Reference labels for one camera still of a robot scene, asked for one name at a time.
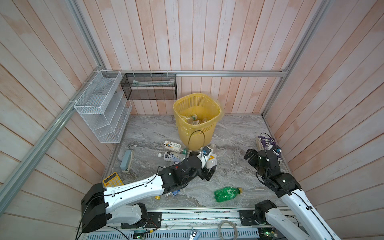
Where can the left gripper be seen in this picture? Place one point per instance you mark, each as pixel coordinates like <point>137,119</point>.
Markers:
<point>205,171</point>

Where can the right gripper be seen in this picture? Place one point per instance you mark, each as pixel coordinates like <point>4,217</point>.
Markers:
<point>249,154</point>

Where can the green soda bottle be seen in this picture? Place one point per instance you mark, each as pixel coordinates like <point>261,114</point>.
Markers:
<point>227,193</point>

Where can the green cap clear bottle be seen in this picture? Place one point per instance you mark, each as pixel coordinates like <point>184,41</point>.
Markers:
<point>190,119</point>

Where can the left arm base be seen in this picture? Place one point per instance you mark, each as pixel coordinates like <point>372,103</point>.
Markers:
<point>137,216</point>

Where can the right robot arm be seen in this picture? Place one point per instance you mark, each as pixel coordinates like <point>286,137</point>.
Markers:
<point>287,189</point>

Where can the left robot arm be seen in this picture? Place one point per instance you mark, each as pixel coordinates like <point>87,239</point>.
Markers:
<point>113,205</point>

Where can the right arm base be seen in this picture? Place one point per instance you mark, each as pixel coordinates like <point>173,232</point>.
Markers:
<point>258,215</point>

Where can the yellow ribbed trash bin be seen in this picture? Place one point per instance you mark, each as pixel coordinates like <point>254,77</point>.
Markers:
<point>196,132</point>

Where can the yellow plastic bin liner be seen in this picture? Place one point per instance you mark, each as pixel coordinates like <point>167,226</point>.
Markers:
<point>195,105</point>

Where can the purple paperback book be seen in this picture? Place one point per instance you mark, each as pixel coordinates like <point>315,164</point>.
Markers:
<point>267,142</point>

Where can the oolong tea label bottle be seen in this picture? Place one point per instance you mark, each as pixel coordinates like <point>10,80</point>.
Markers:
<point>171,157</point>

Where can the crane label clear bottle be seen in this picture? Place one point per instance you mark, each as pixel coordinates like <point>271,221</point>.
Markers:
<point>175,147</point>

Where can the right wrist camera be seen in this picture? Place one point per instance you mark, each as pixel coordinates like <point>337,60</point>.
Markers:
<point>277,149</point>

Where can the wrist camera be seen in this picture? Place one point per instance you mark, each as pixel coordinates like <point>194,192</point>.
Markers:
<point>277,149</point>
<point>206,151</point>

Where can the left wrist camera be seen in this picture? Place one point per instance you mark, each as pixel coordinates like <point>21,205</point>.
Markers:
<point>206,151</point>

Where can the black mesh wall basket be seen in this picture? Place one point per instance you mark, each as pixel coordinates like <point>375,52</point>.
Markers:
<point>150,86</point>

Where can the white wire mesh shelf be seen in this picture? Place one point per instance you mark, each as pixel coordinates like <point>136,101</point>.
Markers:
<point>104,107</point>

